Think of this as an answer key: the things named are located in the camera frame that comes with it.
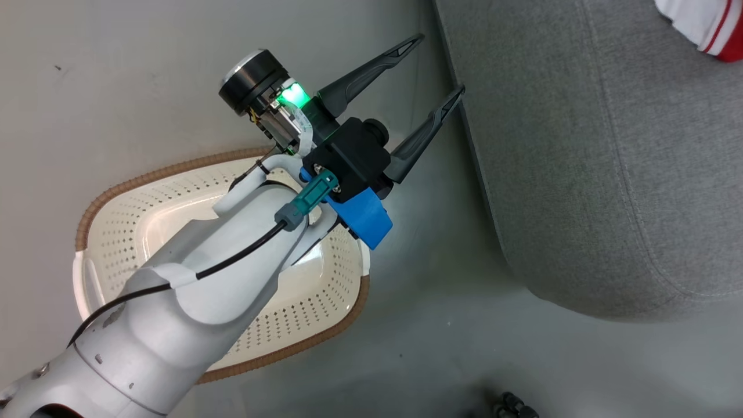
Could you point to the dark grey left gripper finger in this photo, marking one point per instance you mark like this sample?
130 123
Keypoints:
418 142

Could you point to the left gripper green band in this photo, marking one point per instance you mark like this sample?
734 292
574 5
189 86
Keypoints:
255 81

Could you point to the red basketball jersey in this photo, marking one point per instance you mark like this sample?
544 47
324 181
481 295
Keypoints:
696 23

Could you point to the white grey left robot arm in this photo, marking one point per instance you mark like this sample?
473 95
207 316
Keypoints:
174 302

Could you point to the white perforated laundry basket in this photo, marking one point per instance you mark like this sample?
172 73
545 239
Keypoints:
133 232

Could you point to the grey fabric sofa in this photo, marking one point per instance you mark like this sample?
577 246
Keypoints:
580 145

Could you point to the black ribbed robot part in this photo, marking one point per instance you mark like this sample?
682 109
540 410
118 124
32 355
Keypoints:
511 406

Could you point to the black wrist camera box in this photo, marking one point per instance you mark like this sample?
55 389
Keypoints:
348 157

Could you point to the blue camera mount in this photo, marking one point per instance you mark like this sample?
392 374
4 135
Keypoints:
363 217

